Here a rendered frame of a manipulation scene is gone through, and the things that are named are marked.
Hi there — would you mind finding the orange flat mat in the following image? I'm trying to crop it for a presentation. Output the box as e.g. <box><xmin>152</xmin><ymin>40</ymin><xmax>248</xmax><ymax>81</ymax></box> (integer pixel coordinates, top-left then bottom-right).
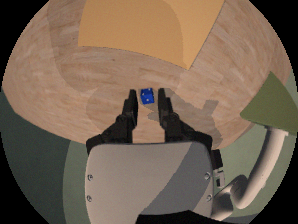
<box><xmin>78</xmin><ymin>0</ymin><xmax>224</xmax><ymax>70</ymax></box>

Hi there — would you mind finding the blue die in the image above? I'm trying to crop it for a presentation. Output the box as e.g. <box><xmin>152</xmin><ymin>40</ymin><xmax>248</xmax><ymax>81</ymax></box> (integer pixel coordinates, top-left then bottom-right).
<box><xmin>140</xmin><ymin>88</ymin><xmax>154</xmax><ymax>104</ymax></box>

